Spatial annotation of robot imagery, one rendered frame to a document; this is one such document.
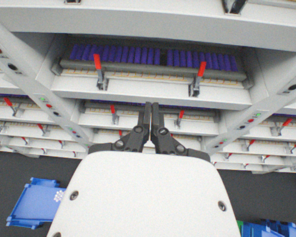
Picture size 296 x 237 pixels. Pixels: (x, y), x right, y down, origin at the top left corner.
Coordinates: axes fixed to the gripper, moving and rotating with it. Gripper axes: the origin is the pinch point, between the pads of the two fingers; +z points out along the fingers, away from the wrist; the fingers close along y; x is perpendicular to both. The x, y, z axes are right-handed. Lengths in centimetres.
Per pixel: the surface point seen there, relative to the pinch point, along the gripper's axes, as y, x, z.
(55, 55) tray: -30.0, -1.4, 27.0
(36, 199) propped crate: -76, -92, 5
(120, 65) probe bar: -9.7, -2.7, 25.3
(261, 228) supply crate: 61, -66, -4
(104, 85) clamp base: -13.3, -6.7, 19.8
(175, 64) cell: 6.8, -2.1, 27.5
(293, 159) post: 100, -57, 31
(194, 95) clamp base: 12.4, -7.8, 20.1
